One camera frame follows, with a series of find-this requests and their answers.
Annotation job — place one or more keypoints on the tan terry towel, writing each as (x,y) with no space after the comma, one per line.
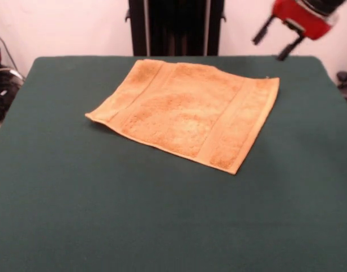
(184,113)

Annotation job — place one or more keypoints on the dark green table cloth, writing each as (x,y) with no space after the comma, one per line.
(105,212)

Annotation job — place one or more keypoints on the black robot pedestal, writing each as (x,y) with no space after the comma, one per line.
(176,28)

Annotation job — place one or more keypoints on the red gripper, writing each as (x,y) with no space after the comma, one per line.
(303,20)

